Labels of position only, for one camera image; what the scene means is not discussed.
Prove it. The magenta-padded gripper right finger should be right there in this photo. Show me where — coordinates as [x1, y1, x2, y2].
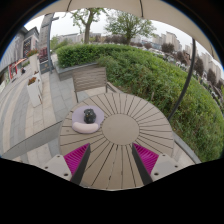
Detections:
[131, 142, 184, 186]

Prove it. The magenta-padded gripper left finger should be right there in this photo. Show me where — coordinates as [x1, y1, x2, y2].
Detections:
[42, 143, 92, 186]

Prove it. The black gaming mouse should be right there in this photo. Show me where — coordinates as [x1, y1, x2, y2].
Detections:
[83, 108, 98, 125]

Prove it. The lilac mouse pad with wrist rest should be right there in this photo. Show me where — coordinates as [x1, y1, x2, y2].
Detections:
[71, 105, 105, 135]

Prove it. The white planter with orange flowers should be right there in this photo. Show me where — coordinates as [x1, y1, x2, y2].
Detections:
[26, 76, 43, 108]

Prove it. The trimmed green hedge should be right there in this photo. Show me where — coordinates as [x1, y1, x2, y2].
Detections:
[55, 43, 224, 163]

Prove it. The beige slatted outdoor chair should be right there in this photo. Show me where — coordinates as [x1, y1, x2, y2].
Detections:
[71, 66, 123, 103]

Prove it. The curved black umbrella pole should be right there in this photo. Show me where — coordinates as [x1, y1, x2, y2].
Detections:
[166, 38, 197, 122]

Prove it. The tall white flower planter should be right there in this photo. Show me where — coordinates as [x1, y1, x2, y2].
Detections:
[26, 49, 42, 79]

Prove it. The grey storefront building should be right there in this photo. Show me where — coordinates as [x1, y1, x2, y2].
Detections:
[0, 26, 40, 88]

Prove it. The tall grey sign pillar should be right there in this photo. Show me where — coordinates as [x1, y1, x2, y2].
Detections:
[38, 13, 56, 74]

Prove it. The group of beige apartment buildings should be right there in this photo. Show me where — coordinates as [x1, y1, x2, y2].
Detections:
[151, 31, 224, 86]

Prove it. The tall tree with bare trunk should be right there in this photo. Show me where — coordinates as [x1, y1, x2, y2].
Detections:
[68, 8, 108, 45]

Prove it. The round leafy green tree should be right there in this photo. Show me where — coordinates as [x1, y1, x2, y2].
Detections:
[104, 10, 157, 45]

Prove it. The beige umbrella canopy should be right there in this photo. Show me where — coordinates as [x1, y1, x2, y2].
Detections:
[31, 0, 224, 64]

